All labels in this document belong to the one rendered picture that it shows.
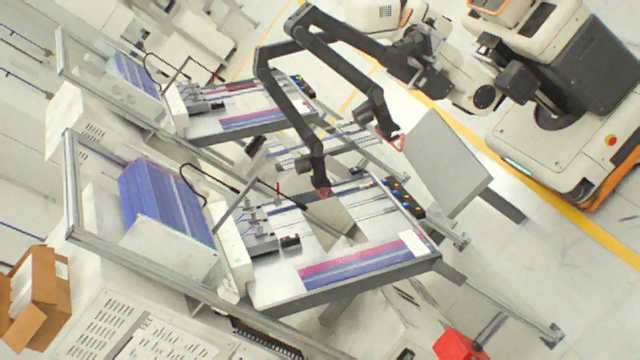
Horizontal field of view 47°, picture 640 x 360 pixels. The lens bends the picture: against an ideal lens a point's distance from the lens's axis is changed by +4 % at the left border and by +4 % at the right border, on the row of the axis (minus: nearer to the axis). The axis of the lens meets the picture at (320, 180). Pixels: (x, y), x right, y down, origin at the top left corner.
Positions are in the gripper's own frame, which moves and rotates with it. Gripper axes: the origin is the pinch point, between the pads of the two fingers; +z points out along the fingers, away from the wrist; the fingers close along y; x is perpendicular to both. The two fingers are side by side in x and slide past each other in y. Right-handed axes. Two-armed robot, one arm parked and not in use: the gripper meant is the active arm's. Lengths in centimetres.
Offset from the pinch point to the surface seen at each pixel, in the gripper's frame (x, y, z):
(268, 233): -29.8, 23.1, -4.7
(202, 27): 16, -440, 46
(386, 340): 3, 57, 35
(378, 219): 15.3, 26.1, 1.0
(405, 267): 12, 60, 1
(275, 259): -30.4, 32.7, 1.4
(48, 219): -144, -238, 105
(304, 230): -14.4, 19.2, 1.2
